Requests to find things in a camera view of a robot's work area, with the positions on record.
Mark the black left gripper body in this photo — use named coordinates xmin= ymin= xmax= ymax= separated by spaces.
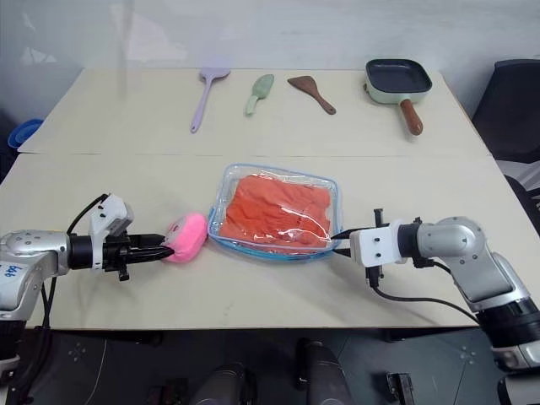
xmin=102 ymin=233 xmax=137 ymax=284

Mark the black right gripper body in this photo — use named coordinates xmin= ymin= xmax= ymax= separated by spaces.
xmin=364 ymin=208 xmax=386 ymax=289

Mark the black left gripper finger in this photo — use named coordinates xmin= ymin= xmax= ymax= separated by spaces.
xmin=126 ymin=246 xmax=176 ymax=264
xmin=128 ymin=233 xmax=166 ymax=249

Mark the pink sponge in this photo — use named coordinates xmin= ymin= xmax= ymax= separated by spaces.
xmin=161 ymin=212 xmax=209 ymax=265

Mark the clear plastic zipper pouch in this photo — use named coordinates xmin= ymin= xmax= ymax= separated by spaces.
xmin=207 ymin=163 xmax=343 ymax=263

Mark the orange cloth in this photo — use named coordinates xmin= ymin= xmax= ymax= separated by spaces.
xmin=220 ymin=174 xmax=335 ymax=255

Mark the dark rounded shape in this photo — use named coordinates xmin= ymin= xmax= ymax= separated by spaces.
xmin=188 ymin=361 xmax=255 ymax=405
xmin=294 ymin=337 xmax=354 ymax=405

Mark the brown wooden spatula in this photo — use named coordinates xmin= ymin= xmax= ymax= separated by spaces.
xmin=287 ymin=75 xmax=338 ymax=116

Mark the blue plastic bowl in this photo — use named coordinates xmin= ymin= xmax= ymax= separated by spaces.
xmin=8 ymin=118 xmax=45 ymax=150

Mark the purple silicone spatula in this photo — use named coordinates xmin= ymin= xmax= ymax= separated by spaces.
xmin=189 ymin=57 xmax=233 ymax=135

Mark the green rice scoop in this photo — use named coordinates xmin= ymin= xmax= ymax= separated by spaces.
xmin=244 ymin=73 xmax=275 ymax=117

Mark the green square frying pan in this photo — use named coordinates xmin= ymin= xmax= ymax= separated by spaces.
xmin=363 ymin=58 xmax=434 ymax=136

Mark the black office chair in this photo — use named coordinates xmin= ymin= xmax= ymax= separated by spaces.
xmin=469 ymin=58 xmax=540 ymax=162

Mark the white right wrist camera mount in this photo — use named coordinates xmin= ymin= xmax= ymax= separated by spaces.
xmin=348 ymin=219 xmax=402 ymax=268

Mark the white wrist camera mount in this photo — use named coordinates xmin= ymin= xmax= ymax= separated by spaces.
xmin=348 ymin=219 xmax=402 ymax=268
xmin=89 ymin=194 xmax=136 ymax=271

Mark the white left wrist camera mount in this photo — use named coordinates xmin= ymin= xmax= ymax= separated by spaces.
xmin=89 ymin=194 xmax=136 ymax=271

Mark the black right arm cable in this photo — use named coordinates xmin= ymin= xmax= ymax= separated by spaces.
xmin=367 ymin=260 xmax=483 ymax=327

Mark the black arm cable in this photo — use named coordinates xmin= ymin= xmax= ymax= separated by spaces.
xmin=66 ymin=193 xmax=109 ymax=235
xmin=367 ymin=260 xmax=483 ymax=327

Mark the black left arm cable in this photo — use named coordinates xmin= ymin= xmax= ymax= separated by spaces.
xmin=66 ymin=193 xmax=109 ymax=235

